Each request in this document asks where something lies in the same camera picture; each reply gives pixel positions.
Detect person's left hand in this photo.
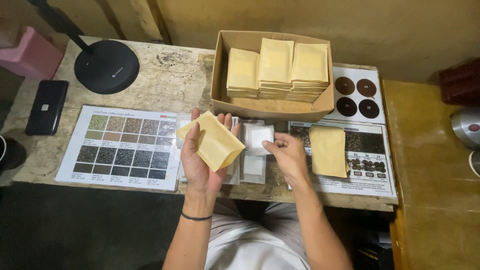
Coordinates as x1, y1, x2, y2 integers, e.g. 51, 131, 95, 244
181, 107, 241, 196

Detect person's right hand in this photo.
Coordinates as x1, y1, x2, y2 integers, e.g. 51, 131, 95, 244
262, 132, 313, 185

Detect white drip filter bag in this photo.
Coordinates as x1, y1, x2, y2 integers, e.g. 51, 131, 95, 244
244, 124, 275, 157

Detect yellow paper pouch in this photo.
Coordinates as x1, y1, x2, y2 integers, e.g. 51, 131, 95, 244
175, 110, 246, 173

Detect brown cardboard box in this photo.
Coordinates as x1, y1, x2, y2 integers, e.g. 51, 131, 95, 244
210, 30, 335, 123

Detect pile of clear filter packets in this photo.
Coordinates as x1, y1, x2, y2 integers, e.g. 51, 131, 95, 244
176, 114, 277, 185

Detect small heap of yellow pouches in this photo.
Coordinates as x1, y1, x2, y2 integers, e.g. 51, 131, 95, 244
308, 124, 350, 179

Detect stacks of yellow pouches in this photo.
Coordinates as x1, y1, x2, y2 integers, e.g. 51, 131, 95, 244
226, 37, 330, 103

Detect sheet with brown circles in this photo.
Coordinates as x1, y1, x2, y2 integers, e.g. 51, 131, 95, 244
323, 65, 386, 125

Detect roasted bean chart sheet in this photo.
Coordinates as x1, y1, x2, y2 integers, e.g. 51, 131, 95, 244
287, 120, 398, 199

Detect person's light clothing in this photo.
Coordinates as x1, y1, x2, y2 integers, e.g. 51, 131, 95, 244
204, 202, 313, 270

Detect black wrist band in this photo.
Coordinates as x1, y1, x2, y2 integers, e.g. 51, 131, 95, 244
181, 212, 214, 222

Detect black carton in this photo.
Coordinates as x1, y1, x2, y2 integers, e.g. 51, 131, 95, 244
352, 224, 395, 270

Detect laminated coffee colour chart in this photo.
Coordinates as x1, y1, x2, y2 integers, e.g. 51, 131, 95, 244
54, 105, 183, 192

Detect brown wooden cabinet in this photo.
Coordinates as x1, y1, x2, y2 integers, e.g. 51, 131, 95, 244
382, 79, 480, 270

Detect black desk lamp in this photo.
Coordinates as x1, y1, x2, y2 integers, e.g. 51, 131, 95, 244
26, 0, 140, 95

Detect silver appliance with red button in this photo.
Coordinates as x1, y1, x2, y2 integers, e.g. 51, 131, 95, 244
450, 107, 480, 151

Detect dark red box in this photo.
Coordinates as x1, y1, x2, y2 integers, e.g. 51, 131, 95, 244
439, 58, 480, 107

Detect white round container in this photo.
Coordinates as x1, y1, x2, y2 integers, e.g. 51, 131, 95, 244
468, 150, 480, 178

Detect black phone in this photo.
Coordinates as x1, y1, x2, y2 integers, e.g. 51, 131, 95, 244
25, 80, 70, 136

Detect pink plastic stool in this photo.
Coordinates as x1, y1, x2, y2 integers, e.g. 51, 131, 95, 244
0, 26, 65, 80

